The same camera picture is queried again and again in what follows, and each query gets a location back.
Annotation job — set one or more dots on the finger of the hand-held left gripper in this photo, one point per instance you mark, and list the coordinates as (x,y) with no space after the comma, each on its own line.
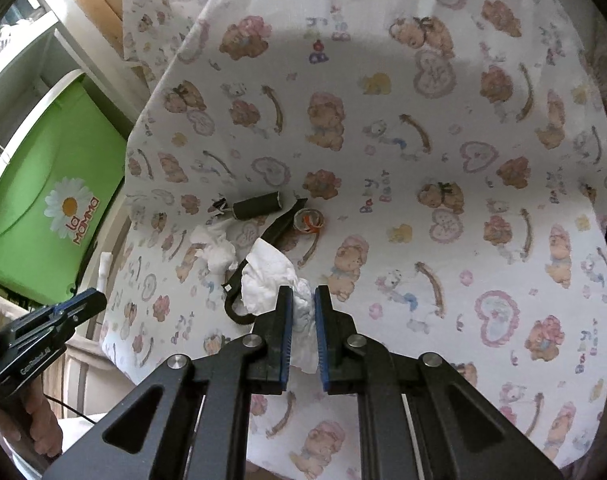
(81,301)

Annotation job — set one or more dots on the large white tissue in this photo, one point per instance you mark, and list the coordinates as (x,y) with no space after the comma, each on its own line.
(268,280)

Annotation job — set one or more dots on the black plastic strip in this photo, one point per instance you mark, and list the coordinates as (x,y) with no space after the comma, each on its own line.
(282,224)

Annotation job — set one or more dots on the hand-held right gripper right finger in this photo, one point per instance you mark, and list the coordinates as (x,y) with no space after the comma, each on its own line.
(323,340)

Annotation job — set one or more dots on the small crumpled white tissue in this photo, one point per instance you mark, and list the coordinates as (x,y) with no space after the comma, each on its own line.
(214,247)

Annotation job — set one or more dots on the small crumpled wrapper piece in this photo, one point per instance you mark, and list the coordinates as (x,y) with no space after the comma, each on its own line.
(220,208)

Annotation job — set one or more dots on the person's left hand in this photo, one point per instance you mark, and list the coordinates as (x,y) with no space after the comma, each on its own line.
(38,422)

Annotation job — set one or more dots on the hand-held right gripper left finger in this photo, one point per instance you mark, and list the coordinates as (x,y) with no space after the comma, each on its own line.
(283,332)

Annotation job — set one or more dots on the white shelf unit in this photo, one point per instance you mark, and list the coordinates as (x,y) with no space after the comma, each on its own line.
(38,55)

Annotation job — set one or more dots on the green plastic bin daisy print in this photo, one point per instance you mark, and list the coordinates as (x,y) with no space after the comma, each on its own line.
(43,160)

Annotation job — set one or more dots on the dark cylinder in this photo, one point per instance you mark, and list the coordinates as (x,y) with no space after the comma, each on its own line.
(257,206)

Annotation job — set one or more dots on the bear printed blanket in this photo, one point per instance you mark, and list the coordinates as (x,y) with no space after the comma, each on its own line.
(393,160)

